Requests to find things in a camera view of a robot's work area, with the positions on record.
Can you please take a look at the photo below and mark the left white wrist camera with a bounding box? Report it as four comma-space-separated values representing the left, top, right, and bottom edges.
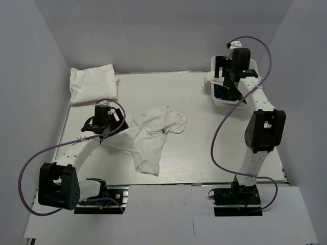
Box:
95, 100, 110, 107

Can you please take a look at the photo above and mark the blue t shirt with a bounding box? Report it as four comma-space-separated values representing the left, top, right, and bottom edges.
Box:
214, 85, 229, 101

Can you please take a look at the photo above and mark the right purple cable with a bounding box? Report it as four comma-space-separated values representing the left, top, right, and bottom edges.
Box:
211, 36, 279, 211

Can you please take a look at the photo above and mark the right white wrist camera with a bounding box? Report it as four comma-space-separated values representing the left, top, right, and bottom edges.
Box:
226, 40, 242, 59

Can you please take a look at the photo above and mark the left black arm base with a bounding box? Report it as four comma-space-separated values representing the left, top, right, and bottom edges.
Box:
74, 178, 129, 214

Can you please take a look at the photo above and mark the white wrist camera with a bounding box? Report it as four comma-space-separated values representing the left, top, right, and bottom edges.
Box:
95, 100, 110, 107
226, 40, 242, 59

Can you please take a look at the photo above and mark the purple cable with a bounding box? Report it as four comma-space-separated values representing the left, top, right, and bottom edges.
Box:
211, 36, 279, 211
19, 101, 126, 217

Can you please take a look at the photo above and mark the white plastic laundry basket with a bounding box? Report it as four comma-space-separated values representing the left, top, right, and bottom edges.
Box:
210, 56, 259, 108

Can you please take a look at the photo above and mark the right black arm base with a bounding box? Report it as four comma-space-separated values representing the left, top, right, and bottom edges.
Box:
208, 180, 263, 217

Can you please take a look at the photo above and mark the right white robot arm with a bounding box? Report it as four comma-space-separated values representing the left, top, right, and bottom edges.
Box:
216, 46, 286, 204

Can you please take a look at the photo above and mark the folded white t shirt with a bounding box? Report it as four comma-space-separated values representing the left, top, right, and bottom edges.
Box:
69, 64, 118, 105

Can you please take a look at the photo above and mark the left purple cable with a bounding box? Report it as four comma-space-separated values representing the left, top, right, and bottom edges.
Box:
19, 101, 126, 217

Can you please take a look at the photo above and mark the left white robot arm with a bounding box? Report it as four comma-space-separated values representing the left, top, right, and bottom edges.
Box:
38, 105, 128, 210

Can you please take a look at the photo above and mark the white graphic t shirt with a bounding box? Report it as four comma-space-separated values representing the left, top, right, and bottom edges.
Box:
102, 106, 187, 176

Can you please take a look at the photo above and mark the dark green white t shirt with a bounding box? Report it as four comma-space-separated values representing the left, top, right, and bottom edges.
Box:
204, 71, 243, 102

